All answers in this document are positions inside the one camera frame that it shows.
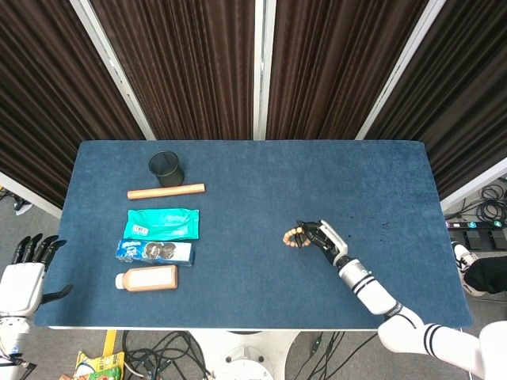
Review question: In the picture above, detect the wooden rolling stick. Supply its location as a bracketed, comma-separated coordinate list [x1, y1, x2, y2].
[127, 182, 207, 200]

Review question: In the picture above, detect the brown pleated curtain panel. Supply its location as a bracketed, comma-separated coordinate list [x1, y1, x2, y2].
[366, 0, 507, 199]
[89, 0, 257, 140]
[265, 0, 431, 140]
[0, 0, 146, 209]

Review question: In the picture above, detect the black cable tangle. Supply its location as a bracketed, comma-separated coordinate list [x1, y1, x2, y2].
[477, 185, 507, 222]
[120, 330, 215, 380]
[303, 330, 377, 380]

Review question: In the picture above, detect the white sneaker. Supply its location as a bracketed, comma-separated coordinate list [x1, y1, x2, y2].
[451, 241, 489, 297]

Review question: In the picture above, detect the blue cookie box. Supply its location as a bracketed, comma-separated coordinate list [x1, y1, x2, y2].
[115, 238, 196, 267]

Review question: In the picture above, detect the black trouser leg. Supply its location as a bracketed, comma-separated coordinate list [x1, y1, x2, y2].
[463, 256, 507, 295]

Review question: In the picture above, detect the wooden bead bracelet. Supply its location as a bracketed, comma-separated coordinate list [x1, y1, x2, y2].
[282, 224, 308, 249]

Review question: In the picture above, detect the white partition post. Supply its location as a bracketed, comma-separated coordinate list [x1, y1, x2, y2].
[355, 0, 447, 140]
[253, 0, 277, 140]
[71, 0, 156, 140]

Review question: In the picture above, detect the yellow green snack bag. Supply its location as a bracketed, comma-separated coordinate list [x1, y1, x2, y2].
[73, 351, 126, 380]

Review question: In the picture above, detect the white partition bottom rail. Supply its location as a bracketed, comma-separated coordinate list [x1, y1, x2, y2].
[439, 157, 507, 213]
[0, 170, 63, 219]

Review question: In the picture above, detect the black power strip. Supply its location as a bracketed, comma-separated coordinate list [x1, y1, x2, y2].
[445, 219, 507, 231]

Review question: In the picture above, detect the white round pedestal base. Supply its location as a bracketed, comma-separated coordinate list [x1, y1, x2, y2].
[196, 330, 304, 380]

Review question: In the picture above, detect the black mesh pen cup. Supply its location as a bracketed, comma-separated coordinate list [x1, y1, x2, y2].
[148, 150, 185, 188]

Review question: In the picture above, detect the green snack pouch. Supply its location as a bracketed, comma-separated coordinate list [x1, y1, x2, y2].
[123, 208, 200, 240]

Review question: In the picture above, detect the brown drink bottle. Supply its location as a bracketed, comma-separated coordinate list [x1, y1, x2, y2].
[115, 264, 180, 294]

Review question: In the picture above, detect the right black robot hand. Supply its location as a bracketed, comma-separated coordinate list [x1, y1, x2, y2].
[295, 218, 349, 267]

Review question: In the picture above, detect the blue table cloth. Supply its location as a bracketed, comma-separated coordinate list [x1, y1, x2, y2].
[33, 140, 475, 329]

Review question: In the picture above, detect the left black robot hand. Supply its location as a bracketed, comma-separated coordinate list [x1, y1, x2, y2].
[0, 233, 74, 317]

